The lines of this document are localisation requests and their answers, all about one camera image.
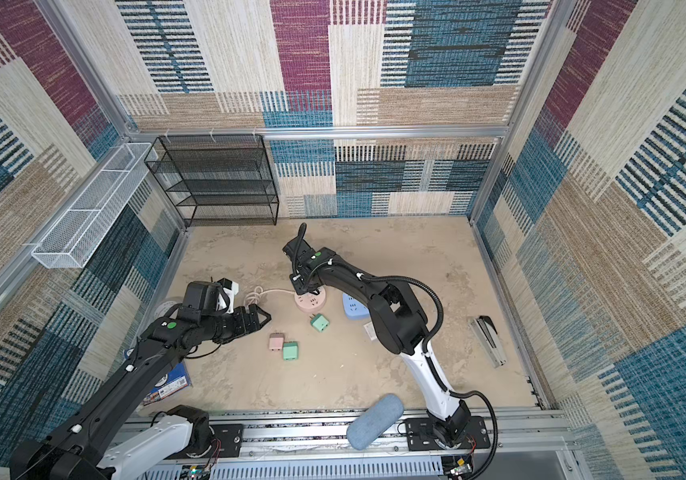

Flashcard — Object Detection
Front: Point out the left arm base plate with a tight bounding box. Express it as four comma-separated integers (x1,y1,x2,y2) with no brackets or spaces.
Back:
167,423,245,460

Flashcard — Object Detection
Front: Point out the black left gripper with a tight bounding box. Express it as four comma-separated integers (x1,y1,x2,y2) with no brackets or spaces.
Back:
202,302,272,342

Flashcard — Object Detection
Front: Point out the white square adapter cube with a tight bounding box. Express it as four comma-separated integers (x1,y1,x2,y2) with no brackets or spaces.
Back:
364,322,378,341

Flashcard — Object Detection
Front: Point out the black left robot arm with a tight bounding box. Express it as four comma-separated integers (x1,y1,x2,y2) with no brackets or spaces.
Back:
10,279,271,479

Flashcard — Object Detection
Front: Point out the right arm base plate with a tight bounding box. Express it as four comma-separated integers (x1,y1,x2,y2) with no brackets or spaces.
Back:
401,416,492,451

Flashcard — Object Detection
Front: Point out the green plug adapter cube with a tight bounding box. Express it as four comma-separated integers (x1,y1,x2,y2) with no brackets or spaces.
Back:
310,314,330,332

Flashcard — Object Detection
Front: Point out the white wire mesh basket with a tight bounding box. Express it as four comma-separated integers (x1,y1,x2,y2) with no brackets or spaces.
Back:
24,143,151,269

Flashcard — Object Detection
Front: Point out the blue square power strip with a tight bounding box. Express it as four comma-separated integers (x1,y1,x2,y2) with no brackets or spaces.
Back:
342,294,370,320

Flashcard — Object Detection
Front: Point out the blue printed booklet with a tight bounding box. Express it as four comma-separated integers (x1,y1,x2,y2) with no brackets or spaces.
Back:
141,362,192,406

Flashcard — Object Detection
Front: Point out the pink round power strip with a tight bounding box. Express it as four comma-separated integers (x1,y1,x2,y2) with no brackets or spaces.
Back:
294,287,327,315

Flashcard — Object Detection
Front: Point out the green plug adapter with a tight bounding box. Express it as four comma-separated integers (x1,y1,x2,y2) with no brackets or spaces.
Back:
282,342,299,361

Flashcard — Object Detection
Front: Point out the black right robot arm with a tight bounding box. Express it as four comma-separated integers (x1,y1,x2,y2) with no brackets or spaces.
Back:
283,222,499,451

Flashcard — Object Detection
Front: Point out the pink plug adapter cube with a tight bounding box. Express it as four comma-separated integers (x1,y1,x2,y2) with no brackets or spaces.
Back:
268,333,285,351

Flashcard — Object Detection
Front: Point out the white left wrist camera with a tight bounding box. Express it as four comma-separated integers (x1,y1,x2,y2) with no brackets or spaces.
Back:
216,278,240,314

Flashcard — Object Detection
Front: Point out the black wire shelf rack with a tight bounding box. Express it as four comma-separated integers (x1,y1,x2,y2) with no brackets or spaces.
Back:
144,134,280,228

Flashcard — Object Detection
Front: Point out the clear tape roll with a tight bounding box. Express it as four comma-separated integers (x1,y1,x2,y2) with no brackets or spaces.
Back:
152,297,182,320

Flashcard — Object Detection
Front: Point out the silver stapler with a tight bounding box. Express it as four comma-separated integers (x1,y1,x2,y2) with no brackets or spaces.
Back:
470,315,508,368

